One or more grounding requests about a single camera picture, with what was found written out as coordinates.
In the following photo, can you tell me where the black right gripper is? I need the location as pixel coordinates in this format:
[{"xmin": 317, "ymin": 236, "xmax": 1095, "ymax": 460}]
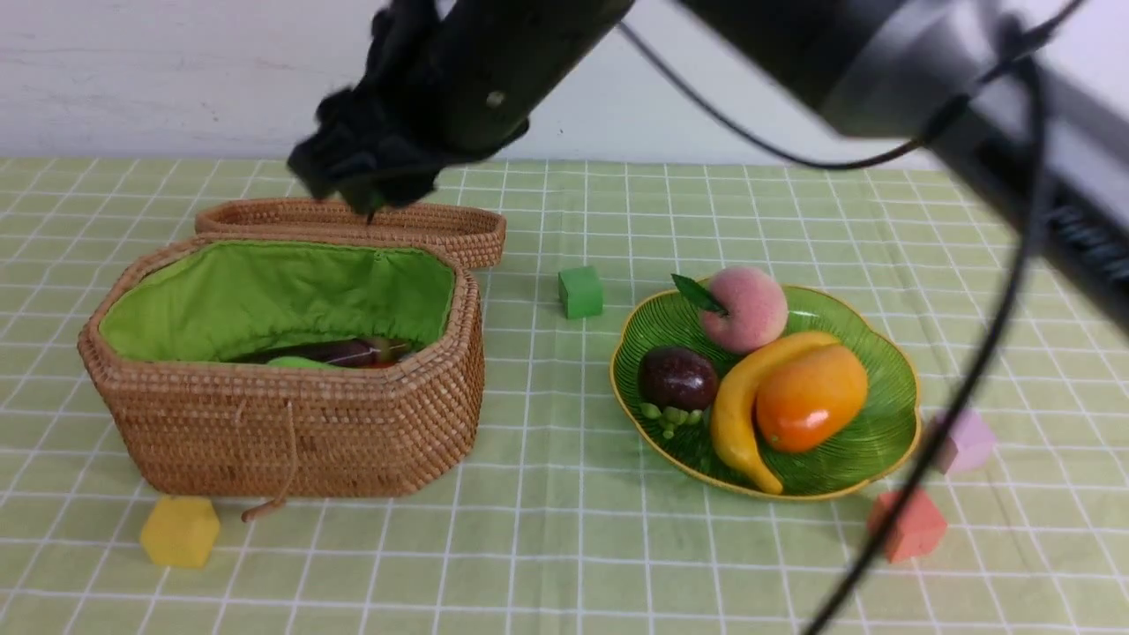
[{"xmin": 287, "ymin": 0, "xmax": 530, "ymax": 217}]

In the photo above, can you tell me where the dark purple eggplant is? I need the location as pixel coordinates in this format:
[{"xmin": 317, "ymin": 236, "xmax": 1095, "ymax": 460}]
[{"xmin": 227, "ymin": 337, "xmax": 415, "ymax": 369}]

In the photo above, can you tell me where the green bitter gourd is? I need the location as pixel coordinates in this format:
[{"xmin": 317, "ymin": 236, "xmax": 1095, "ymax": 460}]
[{"xmin": 265, "ymin": 356, "xmax": 344, "ymax": 369}]

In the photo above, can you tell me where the purple mangosteen green cap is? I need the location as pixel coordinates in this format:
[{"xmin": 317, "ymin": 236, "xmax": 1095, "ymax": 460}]
[{"xmin": 636, "ymin": 346, "xmax": 721, "ymax": 440}]

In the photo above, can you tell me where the pink peach with leaf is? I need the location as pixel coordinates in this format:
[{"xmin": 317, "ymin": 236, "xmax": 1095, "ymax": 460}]
[{"xmin": 672, "ymin": 266, "xmax": 788, "ymax": 356}]

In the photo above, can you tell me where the yellow banana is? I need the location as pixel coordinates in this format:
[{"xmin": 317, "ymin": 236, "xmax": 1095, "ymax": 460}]
[{"xmin": 709, "ymin": 331, "xmax": 840, "ymax": 496}]

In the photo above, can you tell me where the orange yellow mango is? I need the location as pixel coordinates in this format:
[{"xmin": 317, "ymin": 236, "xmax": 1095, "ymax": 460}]
[{"xmin": 754, "ymin": 345, "xmax": 870, "ymax": 454}]

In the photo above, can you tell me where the orange carrot with leaves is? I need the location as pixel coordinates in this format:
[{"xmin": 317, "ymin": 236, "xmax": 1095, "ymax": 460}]
[{"xmin": 364, "ymin": 354, "xmax": 412, "ymax": 369}]

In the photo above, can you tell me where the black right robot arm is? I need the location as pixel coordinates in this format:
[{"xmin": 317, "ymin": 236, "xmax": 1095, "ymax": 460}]
[{"xmin": 288, "ymin": 1, "xmax": 1128, "ymax": 328}]

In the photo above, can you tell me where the woven wicker basket lid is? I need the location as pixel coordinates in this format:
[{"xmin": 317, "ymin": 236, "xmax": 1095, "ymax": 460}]
[{"xmin": 195, "ymin": 198, "xmax": 505, "ymax": 269}]

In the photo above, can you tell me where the green foam cube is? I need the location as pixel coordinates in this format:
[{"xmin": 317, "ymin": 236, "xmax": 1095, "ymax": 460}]
[{"xmin": 557, "ymin": 266, "xmax": 604, "ymax": 320}]

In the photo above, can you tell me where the woven wicker basket green lining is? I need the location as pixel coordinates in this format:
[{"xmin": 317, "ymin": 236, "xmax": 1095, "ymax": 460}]
[{"xmin": 77, "ymin": 232, "xmax": 485, "ymax": 521}]

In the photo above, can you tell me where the yellow foam cube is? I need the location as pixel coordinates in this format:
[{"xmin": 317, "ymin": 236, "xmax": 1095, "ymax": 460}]
[{"xmin": 138, "ymin": 496, "xmax": 221, "ymax": 568}]

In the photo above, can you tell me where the green leaf-shaped glass plate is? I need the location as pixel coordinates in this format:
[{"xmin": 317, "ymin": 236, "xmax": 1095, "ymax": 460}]
[{"xmin": 609, "ymin": 285, "xmax": 924, "ymax": 501}]

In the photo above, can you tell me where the purple foam cube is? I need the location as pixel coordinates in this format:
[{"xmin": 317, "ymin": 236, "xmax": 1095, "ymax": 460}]
[{"xmin": 933, "ymin": 407, "xmax": 997, "ymax": 475}]

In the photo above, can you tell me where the pink foam cube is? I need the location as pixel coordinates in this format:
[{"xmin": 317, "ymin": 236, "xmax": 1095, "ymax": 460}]
[{"xmin": 866, "ymin": 488, "xmax": 948, "ymax": 564}]

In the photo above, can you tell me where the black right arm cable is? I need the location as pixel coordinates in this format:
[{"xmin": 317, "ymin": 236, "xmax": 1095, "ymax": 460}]
[{"xmin": 616, "ymin": 0, "xmax": 1089, "ymax": 635}]

